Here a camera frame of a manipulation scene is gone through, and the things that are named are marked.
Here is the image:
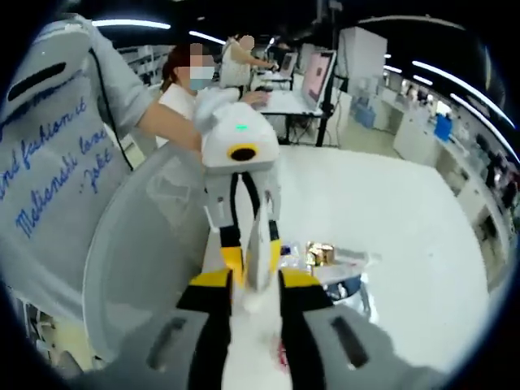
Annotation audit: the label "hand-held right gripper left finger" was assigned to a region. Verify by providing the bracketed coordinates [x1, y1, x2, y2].
[117, 267, 236, 390]

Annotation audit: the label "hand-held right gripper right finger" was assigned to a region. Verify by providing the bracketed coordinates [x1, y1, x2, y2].
[278, 268, 436, 390]

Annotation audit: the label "clear skincare sachet blue label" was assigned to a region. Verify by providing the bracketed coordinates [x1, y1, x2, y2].
[279, 242, 304, 269]

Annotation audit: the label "gold foil skincare sachet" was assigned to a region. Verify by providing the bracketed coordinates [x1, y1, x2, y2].
[305, 240, 337, 267]

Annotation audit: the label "tall white skincare tube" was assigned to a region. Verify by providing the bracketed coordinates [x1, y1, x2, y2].
[221, 206, 294, 390]

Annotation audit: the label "green black skincare pouch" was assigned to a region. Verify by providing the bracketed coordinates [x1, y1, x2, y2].
[320, 274, 373, 316]

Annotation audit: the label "blue storage box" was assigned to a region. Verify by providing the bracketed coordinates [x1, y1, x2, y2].
[434, 113, 454, 141]

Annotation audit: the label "white monitor trolley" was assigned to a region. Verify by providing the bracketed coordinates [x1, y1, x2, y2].
[251, 87, 338, 147]

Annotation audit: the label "computer monitor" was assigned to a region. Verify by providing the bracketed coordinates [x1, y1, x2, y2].
[301, 49, 339, 113]
[279, 52, 298, 80]

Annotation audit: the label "grey mesh office chair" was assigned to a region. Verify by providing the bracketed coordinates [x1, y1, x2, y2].
[83, 144, 212, 366]

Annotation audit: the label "blue water jug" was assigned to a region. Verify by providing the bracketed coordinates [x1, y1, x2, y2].
[351, 96, 367, 123]
[359, 103, 377, 129]

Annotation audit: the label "long white counter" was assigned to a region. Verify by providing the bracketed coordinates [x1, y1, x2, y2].
[392, 97, 513, 261]

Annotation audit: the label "person in grey shirt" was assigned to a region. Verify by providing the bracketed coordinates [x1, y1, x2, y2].
[0, 24, 158, 322]

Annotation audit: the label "white chest device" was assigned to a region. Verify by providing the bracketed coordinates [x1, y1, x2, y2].
[6, 18, 93, 111]

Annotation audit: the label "black chest device cable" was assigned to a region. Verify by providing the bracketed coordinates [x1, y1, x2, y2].
[87, 40, 135, 171]

